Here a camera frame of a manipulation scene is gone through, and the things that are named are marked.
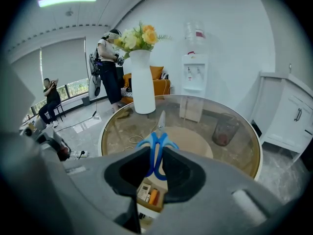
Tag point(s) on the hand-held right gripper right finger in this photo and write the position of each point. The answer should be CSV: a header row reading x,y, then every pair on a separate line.
x,y
207,195

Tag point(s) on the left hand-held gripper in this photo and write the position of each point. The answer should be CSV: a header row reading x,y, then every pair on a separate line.
x,y
46,138

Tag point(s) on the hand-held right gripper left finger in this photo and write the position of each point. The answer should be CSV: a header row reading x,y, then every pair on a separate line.
x,y
110,180

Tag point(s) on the table drawer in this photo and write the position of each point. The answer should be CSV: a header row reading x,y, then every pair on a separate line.
x,y
149,205

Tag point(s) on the round glass-top table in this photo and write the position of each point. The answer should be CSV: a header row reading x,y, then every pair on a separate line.
x,y
239,153

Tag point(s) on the white remote control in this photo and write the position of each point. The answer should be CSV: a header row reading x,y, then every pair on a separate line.
x,y
143,190

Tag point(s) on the white power strip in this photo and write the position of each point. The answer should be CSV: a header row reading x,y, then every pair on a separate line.
x,y
79,154

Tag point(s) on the red pen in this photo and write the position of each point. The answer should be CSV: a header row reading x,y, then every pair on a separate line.
x,y
158,196

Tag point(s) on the white roller blind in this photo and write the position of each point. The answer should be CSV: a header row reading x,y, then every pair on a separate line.
x,y
63,62

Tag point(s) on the window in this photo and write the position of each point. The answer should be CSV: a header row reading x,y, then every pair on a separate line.
x,y
75,88

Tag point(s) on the brown translucent cup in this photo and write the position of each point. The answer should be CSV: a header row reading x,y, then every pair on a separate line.
x,y
225,131

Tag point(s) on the small black bin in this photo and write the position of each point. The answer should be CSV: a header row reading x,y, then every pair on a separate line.
x,y
86,101

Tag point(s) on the black mesh waste bin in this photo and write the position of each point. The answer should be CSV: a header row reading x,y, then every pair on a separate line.
x,y
256,128

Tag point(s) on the white ceramic vase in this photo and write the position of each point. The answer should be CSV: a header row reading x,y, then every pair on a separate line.
x,y
143,87

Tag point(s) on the dark green bin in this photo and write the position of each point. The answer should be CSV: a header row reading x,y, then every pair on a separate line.
x,y
307,159

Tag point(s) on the orange sofa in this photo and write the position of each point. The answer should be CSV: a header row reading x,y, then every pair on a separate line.
x,y
161,86

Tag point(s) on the white vanity cabinet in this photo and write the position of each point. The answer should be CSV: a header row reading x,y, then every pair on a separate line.
x,y
288,116

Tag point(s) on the orange cushion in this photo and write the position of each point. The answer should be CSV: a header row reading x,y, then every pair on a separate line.
x,y
156,72

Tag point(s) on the white water dispenser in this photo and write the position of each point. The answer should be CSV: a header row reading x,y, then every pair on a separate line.
x,y
194,77

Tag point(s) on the yellow and white flower bouquet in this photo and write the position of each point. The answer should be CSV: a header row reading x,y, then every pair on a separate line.
x,y
144,37

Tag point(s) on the clear water bottle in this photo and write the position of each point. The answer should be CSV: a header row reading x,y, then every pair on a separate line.
x,y
194,37

